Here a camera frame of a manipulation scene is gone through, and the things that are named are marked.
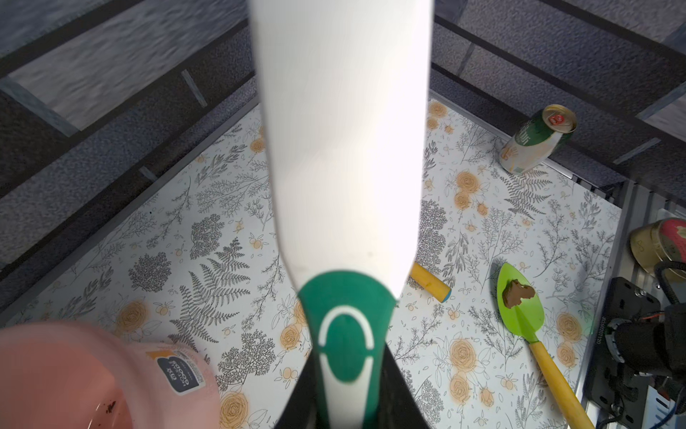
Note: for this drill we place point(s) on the white green hand brush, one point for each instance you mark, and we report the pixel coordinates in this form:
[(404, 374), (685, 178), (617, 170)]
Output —
[(343, 89)]

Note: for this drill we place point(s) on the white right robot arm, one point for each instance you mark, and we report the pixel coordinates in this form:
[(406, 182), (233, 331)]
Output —
[(515, 365)]

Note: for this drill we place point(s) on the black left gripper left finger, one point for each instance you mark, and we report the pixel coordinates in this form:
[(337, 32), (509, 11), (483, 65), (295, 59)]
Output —
[(301, 409)]

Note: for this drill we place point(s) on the pink plastic bucket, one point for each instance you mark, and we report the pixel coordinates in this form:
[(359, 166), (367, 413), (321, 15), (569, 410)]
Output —
[(73, 375)]

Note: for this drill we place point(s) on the round red gold tin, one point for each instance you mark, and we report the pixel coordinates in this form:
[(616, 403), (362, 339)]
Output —
[(661, 241)]

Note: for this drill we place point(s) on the green trowel yellow blue handle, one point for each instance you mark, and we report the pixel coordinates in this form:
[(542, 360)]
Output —
[(430, 283)]

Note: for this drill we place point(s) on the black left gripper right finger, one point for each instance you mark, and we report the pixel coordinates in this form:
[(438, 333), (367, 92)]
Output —
[(397, 408)]

